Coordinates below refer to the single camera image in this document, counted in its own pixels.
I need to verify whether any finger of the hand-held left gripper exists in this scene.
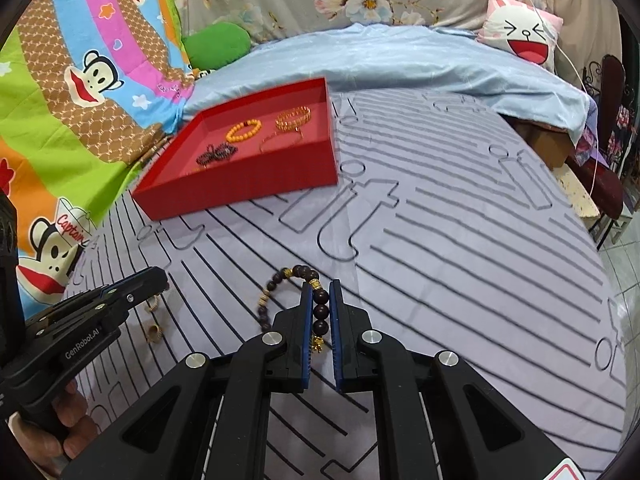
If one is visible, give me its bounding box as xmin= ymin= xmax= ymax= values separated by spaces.
xmin=25 ymin=287 xmax=166 ymax=356
xmin=97 ymin=267 xmax=169 ymax=298

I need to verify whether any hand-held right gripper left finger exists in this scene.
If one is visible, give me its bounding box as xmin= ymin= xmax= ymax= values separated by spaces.
xmin=60 ymin=280 xmax=314 ymax=480

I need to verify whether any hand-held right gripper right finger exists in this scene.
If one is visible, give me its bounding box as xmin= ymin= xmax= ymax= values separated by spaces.
xmin=329 ymin=279 xmax=588 ymax=480

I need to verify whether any dark brown beaded bracelet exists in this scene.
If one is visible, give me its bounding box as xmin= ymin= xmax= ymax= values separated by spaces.
xmin=256 ymin=265 xmax=332 ymax=353

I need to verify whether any red jewelry box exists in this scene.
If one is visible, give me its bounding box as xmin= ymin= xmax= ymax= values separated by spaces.
xmin=131 ymin=76 xmax=341 ymax=222

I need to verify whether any dark purple beaded bracelet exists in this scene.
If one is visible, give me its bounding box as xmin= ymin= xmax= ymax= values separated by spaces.
xmin=196 ymin=142 xmax=237 ymax=167

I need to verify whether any yellow beaded bracelet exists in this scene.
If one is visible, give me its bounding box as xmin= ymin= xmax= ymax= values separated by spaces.
xmin=225 ymin=118 xmax=264 ymax=143

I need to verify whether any rose gold bangle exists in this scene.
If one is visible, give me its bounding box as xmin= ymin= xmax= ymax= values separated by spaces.
xmin=259 ymin=129 xmax=304 ymax=155

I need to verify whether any gold filigree cuff bangle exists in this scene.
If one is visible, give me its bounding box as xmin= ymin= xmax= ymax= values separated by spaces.
xmin=275 ymin=106 xmax=312 ymax=133

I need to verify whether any person's left hand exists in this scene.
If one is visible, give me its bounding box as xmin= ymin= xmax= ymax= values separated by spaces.
xmin=7 ymin=379 xmax=103 ymax=478

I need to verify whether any colourful cartoon printed blanket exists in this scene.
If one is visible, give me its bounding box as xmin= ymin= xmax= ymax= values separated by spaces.
xmin=0 ymin=0 xmax=198 ymax=301

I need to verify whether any green plush cushion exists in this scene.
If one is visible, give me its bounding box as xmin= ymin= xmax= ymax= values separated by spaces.
xmin=181 ymin=21 xmax=251 ymax=71

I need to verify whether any beige speckled board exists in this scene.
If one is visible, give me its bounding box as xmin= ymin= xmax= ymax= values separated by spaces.
xmin=552 ymin=167 xmax=601 ymax=220

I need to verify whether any cardboard box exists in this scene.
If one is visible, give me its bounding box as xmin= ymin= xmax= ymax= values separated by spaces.
xmin=510 ymin=115 xmax=576 ymax=171

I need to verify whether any light blue bed sheet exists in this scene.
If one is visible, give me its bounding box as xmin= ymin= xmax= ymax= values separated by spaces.
xmin=180 ymin=22 xmax=593 ymax=146

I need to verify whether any purple floral cloth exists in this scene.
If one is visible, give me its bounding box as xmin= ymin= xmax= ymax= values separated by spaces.
xmin=575 ymin=97 xmax=613 ymax=166

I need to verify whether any pink cat face pillow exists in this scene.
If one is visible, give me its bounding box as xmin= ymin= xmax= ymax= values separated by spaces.
xmin=476 ymin=0 xmax=565 ymax=73

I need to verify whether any dark metal chair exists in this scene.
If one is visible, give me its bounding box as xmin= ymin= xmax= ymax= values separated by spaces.
xmin=570 ymin=52 xmax=640 ymax=248

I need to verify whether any white cable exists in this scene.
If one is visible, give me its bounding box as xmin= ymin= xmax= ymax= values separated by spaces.
xmin=500 ymin=0 xmax=601 ymax=198

